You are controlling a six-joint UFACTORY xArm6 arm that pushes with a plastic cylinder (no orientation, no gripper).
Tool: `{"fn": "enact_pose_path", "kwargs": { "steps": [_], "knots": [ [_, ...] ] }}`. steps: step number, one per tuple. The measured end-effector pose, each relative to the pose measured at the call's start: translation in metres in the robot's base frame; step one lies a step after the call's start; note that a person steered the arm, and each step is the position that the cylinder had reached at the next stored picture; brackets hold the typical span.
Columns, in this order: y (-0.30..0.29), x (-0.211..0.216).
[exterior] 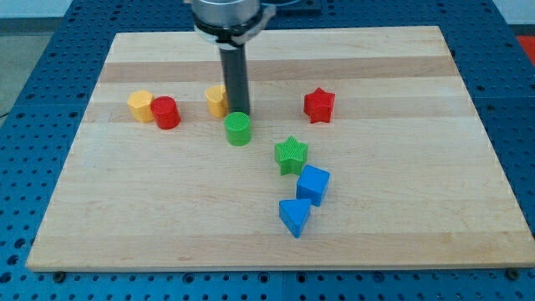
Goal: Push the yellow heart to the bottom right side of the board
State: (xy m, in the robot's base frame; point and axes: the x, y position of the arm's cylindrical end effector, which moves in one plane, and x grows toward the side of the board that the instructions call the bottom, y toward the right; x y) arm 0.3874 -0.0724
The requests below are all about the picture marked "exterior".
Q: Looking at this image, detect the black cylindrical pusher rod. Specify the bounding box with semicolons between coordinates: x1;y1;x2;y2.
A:
220;46;250;115

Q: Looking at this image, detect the yellow heart block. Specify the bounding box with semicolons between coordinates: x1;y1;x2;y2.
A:
205;84;228;119

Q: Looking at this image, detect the light wooden board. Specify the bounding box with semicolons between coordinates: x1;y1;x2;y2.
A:
27;26;534;273

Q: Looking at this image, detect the green cylinder block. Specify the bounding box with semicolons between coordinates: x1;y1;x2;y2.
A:
224;112;252;146

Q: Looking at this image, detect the red cylinder block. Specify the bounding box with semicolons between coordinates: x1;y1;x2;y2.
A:
150;96;181;130

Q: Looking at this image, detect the red star block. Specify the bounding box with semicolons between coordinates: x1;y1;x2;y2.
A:
303;87;336;124

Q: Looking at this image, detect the yellow hexagon block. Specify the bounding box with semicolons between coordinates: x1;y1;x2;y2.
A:
127;89;154;123

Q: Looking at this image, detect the green star block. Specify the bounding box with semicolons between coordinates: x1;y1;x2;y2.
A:
274;135;308;176

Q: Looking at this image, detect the blue cube block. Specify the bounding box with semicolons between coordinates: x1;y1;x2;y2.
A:
296;165;330;207

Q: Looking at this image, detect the blue triangle block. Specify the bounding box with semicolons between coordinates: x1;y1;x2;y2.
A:
278;199;312;238

